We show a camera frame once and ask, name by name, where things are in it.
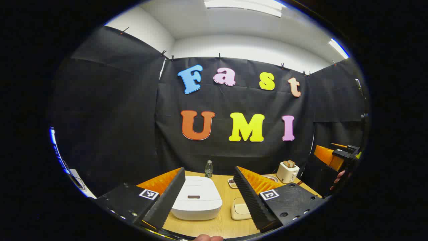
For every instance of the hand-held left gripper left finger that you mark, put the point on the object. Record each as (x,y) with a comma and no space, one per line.
(167,201)

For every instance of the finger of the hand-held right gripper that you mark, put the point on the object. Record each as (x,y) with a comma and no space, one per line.
(339,145)
(326,156)

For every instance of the cream square switch panel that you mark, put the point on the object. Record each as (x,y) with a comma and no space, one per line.
(239,211)

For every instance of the clear water bottle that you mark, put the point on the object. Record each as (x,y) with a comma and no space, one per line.
(208,170)

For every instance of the toast slice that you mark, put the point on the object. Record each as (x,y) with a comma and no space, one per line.
(292,163)
(286,164)

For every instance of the white toaster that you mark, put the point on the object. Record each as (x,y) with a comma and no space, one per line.
(287,174)

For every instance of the round white plate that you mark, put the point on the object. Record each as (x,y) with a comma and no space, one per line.
(271,177)

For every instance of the white side desk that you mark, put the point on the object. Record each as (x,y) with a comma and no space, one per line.
(82,185)

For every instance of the white divided grain dish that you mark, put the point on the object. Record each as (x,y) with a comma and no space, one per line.
(231,183)

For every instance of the black backdrop cloth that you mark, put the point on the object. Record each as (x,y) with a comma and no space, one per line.
(133,117)

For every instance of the ceiling light panel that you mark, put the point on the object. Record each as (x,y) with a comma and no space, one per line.
(244,6)
(338,48)

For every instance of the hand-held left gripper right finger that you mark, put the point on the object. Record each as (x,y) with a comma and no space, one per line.
(250,201)

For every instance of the white rice cooker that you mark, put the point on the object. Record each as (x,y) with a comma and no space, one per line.
(197,201)

